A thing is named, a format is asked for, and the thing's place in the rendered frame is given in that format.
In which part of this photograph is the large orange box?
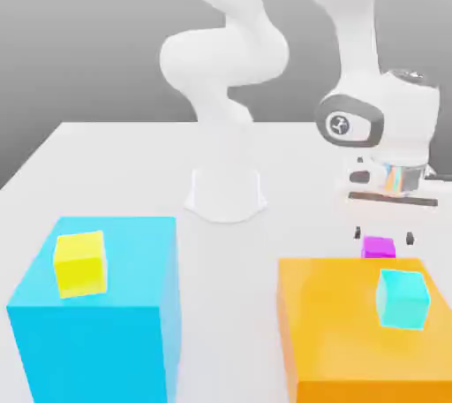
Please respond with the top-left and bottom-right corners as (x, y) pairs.
(275, 256), (452, 403)

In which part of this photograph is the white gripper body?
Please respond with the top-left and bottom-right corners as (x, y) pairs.
(343, 187), (442, 231)

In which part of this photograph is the large blue box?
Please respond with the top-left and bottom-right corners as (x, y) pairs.
(5, 216), (184, 403)

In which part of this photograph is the small yellow cube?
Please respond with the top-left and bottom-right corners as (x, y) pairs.
(52, 230), (109, 300)

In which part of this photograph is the small magenta cube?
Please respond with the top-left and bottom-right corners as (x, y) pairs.
(360, 235), (397, 260)

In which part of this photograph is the small cyan cube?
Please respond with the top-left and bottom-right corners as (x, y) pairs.
(374, 268), (432, 332)

